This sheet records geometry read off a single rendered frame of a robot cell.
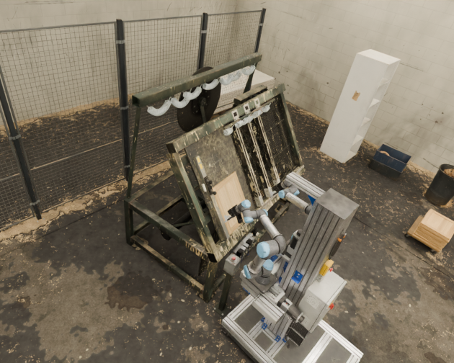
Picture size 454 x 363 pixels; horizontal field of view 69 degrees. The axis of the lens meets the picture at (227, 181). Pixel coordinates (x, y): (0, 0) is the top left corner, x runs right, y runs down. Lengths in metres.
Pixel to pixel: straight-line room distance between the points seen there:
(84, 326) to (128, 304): 0.49
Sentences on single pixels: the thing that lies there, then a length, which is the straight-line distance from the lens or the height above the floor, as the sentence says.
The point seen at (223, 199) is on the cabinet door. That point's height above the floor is 1.22.
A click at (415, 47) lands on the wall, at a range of 7.69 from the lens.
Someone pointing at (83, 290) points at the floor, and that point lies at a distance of 4.30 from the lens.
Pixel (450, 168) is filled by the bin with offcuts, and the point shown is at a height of 0.63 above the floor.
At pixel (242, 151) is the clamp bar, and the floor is 1.52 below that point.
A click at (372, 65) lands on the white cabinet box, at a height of 1.96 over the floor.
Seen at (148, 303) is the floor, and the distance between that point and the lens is 4.11.
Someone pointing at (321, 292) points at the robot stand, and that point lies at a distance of 3.01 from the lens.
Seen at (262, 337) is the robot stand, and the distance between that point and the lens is 3.81.
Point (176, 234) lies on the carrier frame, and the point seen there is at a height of 0.79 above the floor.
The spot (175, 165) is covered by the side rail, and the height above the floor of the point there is 1.71.
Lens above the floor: 3.54
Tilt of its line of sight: 38 degrees down
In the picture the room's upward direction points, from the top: 11 degrees clockwise
